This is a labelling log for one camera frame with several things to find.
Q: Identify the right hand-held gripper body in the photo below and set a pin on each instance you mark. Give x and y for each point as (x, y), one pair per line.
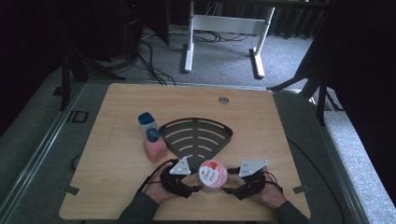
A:
(253, 183)

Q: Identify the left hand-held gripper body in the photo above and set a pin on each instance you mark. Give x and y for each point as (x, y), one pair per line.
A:
(174, 182)

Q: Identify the pink jar with white label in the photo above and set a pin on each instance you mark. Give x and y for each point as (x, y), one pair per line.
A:
(213, 175)

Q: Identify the black slotted corner shelf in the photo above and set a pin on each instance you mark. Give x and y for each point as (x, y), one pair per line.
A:
(196, 138)

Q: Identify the pink pump bottle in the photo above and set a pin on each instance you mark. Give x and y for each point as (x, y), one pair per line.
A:
(154, 149)

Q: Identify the white bottle with blue cap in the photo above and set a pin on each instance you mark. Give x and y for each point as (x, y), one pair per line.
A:
(148, 124)

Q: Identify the person's left hand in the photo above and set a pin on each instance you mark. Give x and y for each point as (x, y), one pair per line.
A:
(157, 191)

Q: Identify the person's right hand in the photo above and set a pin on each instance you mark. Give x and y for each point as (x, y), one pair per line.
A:
(271, 196)

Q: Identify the grey tape piece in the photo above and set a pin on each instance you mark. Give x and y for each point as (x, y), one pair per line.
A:
(70, 190)
(301, 189)

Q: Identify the black metal stand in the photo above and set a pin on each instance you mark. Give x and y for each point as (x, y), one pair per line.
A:
(320, 93)
(65, 81)

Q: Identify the dark computer tower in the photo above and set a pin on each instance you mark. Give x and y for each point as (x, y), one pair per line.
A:
(132, 28)

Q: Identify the white desk frame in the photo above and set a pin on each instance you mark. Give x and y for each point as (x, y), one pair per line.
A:
(229, 24)

